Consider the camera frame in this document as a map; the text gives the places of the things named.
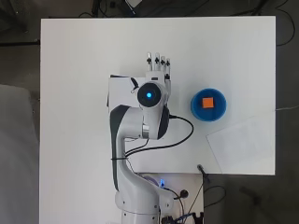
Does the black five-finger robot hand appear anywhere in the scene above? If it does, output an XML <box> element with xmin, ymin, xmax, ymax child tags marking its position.
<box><xmin>145</xmin><ymin>51</ymin><xmax>173</xmax><ymax>103</ymax></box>

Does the blue round tub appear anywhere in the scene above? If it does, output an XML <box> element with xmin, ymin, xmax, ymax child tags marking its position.
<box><xmin>190</xmin><ymin>88</ymin><xmax>228</xmax><ymax>123</ymax></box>

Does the white flat box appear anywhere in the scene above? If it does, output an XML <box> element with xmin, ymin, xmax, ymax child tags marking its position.
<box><xmin>107</xmin><ymin>76</ymin><xmax>169</xmax><ymax>124</ymax></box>

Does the thin white table sheet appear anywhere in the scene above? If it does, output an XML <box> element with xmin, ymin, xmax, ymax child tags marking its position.
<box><xmin>206</xmin><ymin>113</ymin><xmax>277</xmax><ymax>175</ymax></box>

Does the orange cube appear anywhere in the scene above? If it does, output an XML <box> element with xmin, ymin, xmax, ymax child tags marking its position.
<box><xmin>202</xmin><ymin>96</ymin><xmax>216</xmax><ymax>109</ymax></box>

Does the black looped floor cable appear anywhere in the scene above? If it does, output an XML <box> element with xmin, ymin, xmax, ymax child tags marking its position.
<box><xmin>203</xmin><ymin>185</ymin><xmax>227</xmax><ymax>209</ymax></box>

